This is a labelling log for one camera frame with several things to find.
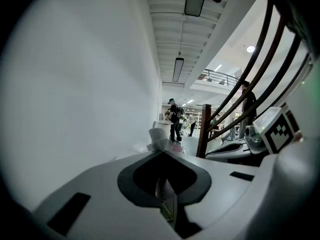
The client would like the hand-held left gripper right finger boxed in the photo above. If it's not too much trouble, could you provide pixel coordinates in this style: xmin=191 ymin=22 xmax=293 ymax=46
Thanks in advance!
xmin=163 ymin=150 xmax=273 ymax=240

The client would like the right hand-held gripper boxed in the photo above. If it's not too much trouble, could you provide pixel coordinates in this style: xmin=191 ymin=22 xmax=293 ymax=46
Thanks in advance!
xmin=205 ymin=105 xmax=305 ymax=160

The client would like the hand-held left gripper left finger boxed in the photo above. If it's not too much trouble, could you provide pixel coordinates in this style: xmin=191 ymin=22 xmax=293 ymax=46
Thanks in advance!
xmin=33 ymin=150 xmax=185 ymax=240

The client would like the grey cloth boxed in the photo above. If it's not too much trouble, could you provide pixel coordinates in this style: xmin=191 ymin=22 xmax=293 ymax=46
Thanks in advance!
xmin=148 ymin=127 xmax=176 ymax=204

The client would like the dark wooden stair railing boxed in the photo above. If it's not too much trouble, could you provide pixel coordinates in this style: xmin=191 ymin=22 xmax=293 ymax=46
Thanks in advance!
xmin=196 ymin=0 xmax=315 ymax=159

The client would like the white display shelving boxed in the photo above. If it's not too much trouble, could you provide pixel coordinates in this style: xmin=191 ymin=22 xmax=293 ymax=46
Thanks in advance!
xmin=183 ymin=105 xmax=204 ymax=130

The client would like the white cylindrical table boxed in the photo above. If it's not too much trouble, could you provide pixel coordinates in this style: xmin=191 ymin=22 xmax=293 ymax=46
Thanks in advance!
xmin=156 ymin=119 xmax=173 ymax=136

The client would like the metal balcony railing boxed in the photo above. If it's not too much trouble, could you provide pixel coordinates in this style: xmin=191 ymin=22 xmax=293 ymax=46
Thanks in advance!
xmin=199 ymin=68 xmax=244 ymax=87

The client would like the person's dark clothing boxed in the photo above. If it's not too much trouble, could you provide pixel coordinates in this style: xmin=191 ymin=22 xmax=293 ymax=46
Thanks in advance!
xmin=268 ymin=0 xmax=320 ymax=62

